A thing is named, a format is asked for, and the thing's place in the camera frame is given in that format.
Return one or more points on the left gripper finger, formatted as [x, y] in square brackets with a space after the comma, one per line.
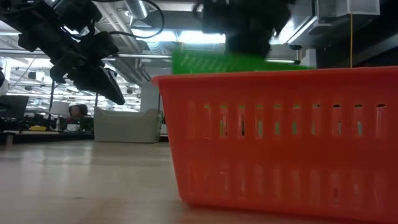
[99, 84]
[113, 74]

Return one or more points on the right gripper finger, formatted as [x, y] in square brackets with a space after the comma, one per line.
[237, 43]
[259, 45]

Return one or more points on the green slotted plastic basket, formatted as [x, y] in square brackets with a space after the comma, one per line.
[202, 62]

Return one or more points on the orange slotted plastic basket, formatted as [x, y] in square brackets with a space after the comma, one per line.
[280, 87]

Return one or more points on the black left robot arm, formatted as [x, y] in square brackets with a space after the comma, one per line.
[31, 15]

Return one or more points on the dark shelf unit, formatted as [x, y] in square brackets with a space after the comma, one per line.
[379, 46]

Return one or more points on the black hanging spot lamp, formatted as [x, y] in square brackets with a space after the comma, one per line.
[32, 75]
[129, 90]

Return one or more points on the long tube light bar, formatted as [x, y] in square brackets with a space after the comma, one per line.
[140, 56]

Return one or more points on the person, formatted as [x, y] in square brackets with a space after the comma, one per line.
[76, 112]

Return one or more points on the white shade table lamp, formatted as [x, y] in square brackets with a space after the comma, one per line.
[59, 108]

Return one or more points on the white desk item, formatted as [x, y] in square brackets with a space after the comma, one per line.
[73, 127]

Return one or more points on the black computer monitor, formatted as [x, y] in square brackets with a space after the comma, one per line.
[14, 107]

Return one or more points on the yellow desk item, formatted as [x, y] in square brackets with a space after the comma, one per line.
[38, 128]

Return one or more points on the dark office desk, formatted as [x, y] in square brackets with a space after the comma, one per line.
[46, 137]

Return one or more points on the translucent ceiling box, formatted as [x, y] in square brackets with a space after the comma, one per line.
[348, 7]

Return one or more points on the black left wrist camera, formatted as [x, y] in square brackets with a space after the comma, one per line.
[101, 45]

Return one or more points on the black frame rig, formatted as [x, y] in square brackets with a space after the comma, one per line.
[52, 93]

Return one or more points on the black ceiling camera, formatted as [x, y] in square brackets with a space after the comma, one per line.
[295, 47]

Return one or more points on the silver round air duct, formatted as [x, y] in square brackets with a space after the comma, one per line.
[136, 7]

